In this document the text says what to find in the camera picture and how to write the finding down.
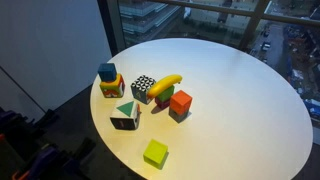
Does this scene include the black bar clamp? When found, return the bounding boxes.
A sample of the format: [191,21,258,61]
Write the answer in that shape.
[0,106,61,144]

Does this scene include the white cube green triangle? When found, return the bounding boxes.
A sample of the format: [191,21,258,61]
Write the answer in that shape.
[109,99,142,131]

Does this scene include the yellow banana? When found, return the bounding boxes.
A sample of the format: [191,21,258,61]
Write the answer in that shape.
[146,74,184,100]

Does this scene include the blue block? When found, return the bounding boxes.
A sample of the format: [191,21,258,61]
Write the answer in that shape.
[97,62,118,83]

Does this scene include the window handrail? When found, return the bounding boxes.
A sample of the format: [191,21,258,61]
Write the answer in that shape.
[146,0,320,28]

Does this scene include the slanted window mullion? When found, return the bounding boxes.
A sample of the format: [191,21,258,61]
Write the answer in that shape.
[237,0,272,52]

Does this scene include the lime yellow block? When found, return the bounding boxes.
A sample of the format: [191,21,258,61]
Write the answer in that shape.
[142,138,169,170]

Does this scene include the multicolour soft cube red circle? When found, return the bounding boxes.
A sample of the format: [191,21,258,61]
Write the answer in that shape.
[99,73,126,99]

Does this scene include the grey block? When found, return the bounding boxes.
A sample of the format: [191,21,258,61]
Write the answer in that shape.
[168,107,190,124]

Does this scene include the dark window frame post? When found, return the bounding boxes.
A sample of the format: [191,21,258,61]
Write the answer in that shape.
[96,0,128,58]

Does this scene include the blue clamp orange handle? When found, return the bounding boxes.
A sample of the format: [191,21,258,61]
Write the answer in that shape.
[11,144,81,180]

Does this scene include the black white triangle pattern cube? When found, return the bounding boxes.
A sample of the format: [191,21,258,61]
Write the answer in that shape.
[130,75,157,105]

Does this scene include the orange block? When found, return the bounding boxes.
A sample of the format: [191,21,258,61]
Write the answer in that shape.
[169,89,194,116]

